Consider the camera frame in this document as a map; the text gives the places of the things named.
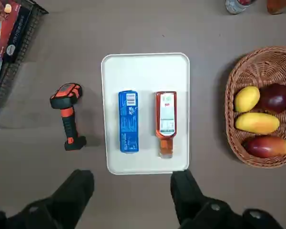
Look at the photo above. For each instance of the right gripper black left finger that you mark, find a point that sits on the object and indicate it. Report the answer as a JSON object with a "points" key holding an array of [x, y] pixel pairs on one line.
{"points": [[62, 205]]}

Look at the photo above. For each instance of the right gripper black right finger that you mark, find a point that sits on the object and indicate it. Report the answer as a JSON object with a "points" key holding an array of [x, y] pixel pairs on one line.
{"points": [[193, 210]]}

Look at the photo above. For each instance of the orange black barcode scanner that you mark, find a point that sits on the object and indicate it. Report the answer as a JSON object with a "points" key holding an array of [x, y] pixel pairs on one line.
{"points": [[66, 100]]}

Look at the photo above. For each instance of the blue Oreo cookie box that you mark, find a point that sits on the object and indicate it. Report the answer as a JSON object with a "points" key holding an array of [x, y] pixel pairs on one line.
{"points": [[129, 124]]}

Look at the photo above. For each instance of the white rectangular tray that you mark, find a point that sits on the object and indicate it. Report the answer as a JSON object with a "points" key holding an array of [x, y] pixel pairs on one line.
{"points": [[145, 74]]}

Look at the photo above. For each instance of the red and yellow mango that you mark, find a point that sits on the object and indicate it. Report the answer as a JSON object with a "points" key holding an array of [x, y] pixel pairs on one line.
{"points": [[268, 146]]}

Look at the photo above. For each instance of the long yellow mango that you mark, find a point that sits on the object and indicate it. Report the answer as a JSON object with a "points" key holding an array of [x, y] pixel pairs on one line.
{"points": [[257, 122]]}

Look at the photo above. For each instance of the small yellow mango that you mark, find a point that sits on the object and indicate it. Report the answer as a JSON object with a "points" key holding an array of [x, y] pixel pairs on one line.
{"points": [[246, 99]]}

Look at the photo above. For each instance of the brown wicker basket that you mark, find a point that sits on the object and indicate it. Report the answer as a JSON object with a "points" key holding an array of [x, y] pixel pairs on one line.
{"points": [[243, 71]]}

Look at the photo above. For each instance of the dark chocolate cookie box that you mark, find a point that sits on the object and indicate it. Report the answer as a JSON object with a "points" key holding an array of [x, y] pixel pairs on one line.
{"points": [[13, 26]]}

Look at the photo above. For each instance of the clear water bottle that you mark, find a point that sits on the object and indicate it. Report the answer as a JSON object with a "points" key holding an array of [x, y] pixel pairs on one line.
{"points": [[237, 6]]}

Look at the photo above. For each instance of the small amber juice bottle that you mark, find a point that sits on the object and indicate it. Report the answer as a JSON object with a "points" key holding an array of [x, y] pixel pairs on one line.
{"points": [[278, 6]]}

